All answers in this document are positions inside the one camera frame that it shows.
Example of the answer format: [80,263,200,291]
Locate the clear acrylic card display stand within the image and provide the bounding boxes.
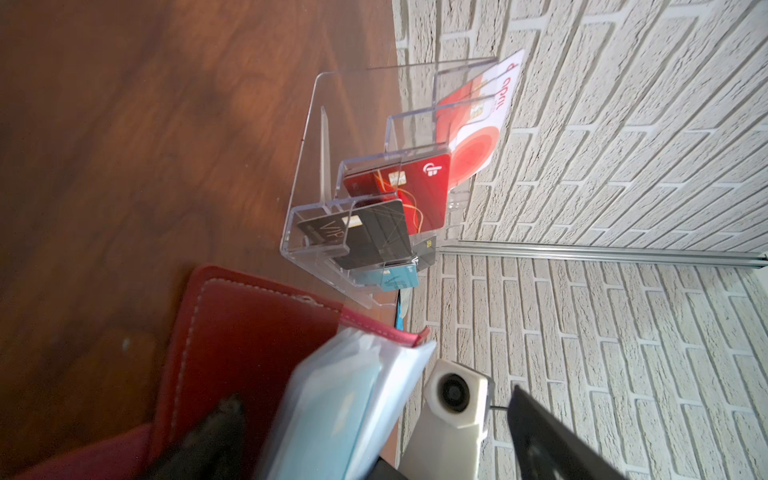
[280,58,519,308]

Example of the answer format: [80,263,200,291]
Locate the grey work glove blue cuff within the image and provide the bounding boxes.
[395,288,413,331]

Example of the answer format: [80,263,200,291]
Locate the black logo Vip card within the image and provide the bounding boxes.
[412,236,437,271]

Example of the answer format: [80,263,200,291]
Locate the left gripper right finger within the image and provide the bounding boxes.
[507,386,624,480]

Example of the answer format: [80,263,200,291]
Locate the teal VIP card in stand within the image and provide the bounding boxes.
[353,263,419,292]

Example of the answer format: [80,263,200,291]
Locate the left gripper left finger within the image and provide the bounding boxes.
[143,395,246,479]

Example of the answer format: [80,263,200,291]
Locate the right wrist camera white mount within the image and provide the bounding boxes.
[398,359,494,479]

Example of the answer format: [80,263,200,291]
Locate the red leather card holder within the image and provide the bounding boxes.
[19,266,429,479]

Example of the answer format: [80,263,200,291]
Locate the red VIP card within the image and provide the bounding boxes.
[342,151,451,235]

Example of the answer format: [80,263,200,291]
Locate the red white patterned card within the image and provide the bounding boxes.
[435,49,526,188]

